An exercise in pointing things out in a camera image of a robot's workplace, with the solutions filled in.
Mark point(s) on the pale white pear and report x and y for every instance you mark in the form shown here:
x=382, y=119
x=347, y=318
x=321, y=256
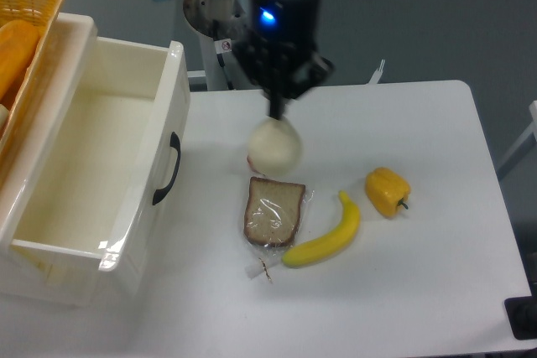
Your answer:
x=277, y=144

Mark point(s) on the black device at table corner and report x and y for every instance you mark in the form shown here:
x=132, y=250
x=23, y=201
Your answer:
x=521, y=313

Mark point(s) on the white frame at right edge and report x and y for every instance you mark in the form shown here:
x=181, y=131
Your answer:
x=520, y=148

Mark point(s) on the red bell pepper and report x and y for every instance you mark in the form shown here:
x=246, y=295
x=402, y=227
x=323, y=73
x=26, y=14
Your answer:
x=256, y=166

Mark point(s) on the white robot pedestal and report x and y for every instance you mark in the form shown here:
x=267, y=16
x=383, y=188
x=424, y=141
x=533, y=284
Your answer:
x=218, y=24

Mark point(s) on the bagged bread slice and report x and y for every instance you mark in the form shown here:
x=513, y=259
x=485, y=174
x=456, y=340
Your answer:
x=273, y=215

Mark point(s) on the black drawer handle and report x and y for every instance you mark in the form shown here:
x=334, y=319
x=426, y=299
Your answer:
x=172, y=169

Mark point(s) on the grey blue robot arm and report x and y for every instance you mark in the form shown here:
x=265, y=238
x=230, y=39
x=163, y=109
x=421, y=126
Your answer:
x=290, y=21

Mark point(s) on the yellow bell pepper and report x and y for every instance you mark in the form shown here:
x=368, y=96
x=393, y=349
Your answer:
x=387, y=191

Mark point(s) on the yellow wicker basket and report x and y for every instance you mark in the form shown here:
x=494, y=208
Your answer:
x=41, y=14

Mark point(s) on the orange bread loaf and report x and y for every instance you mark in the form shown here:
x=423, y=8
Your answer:
x=19, y=40

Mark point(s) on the yellow banana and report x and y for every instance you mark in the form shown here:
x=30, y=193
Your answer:
x=334, y=241

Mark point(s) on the white table frame bracket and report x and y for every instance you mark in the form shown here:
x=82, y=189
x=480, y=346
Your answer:
x=377, y=74

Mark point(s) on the open white upper drawer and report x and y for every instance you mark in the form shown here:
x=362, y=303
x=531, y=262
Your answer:
x=92, y=206

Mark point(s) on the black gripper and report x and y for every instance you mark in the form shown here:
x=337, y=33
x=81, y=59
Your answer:
x=281, y=69

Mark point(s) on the white drawer cabinet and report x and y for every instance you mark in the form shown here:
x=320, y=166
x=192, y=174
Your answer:
x=27, y=142

